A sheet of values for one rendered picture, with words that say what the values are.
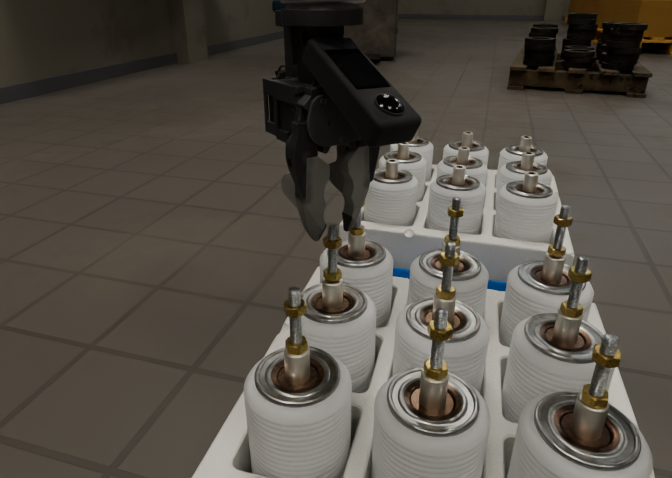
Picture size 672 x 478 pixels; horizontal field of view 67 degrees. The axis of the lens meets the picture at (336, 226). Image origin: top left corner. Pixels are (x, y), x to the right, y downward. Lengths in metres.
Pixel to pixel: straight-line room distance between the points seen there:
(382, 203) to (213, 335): 0.38
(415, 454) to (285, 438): 0.11
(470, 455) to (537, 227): 0.53
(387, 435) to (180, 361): 0.54
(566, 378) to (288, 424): 0.25
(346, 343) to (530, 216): 0.46
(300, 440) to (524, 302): 0.31
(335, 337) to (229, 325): 0.47
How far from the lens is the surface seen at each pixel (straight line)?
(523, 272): 0.65
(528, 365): 0.53
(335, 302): 0.55
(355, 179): 0.50
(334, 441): 0.48
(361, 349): 0.55
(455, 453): 0.43
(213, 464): 0.51
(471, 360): 0.53
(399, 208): 0.91
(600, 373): 0.43
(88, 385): 0.92
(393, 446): 0.44
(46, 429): 0.87
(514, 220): 0.90
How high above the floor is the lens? 0.56
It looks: 25 degrees down
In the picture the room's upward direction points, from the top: straight up
